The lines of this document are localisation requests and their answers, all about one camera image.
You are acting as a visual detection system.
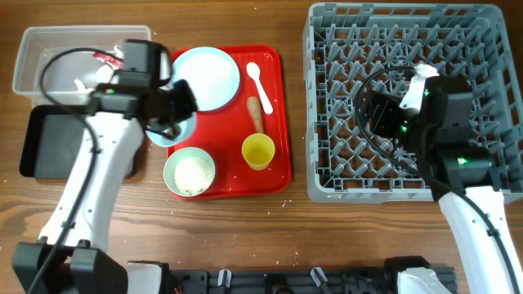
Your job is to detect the grey dishwasher rack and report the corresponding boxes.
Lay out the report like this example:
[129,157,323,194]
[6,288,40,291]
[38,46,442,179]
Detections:
[302,2,522,203]

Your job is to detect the yellow plastic cup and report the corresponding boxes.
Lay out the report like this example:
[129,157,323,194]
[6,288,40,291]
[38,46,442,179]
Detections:
[241,133,275,171]

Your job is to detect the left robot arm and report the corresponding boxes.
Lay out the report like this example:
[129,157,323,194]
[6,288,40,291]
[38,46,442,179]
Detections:
[12,80,197,293]

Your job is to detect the light blue bowl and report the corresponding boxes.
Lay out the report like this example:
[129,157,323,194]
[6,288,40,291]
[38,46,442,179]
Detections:
[145,113,197,148]

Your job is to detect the light blue plate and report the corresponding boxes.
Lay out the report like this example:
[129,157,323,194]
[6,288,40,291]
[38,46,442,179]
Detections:
[172,47,240,112]

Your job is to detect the brown root vegetable stick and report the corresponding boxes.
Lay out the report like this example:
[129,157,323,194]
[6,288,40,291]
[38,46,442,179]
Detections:
[246,96,264,133]

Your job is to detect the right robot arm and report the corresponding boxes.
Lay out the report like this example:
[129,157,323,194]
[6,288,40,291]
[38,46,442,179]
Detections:
[354,76,522,293]

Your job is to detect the red plastic tray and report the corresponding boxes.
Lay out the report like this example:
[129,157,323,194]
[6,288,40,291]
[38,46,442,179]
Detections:
[167,45,292,199]

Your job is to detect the black waste tray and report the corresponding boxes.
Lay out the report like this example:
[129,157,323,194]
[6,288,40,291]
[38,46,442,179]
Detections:
[19,105,145,180]

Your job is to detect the pale green rice bowl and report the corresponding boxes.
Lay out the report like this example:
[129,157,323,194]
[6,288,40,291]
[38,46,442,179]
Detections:
[163,147,216,198]

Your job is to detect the white tissue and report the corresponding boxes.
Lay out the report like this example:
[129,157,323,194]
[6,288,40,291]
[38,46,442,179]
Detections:
[74,46,124,93]

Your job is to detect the white plastic spoon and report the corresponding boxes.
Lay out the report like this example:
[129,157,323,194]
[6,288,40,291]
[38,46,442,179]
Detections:
[246,62,274,114]

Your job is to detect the red sauce packet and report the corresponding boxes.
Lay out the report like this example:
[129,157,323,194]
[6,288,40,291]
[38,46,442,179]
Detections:
[92,52,123,69]

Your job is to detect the pile of white rice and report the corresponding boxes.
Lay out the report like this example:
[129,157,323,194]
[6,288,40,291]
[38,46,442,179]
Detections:
[172,157,214,197]

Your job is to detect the clear plastic storage box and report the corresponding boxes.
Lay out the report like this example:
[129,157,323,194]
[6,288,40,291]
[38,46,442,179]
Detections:
[12,25,151,106]

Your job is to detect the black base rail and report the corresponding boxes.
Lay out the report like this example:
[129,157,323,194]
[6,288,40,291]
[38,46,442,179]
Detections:
[171,267,396,294]

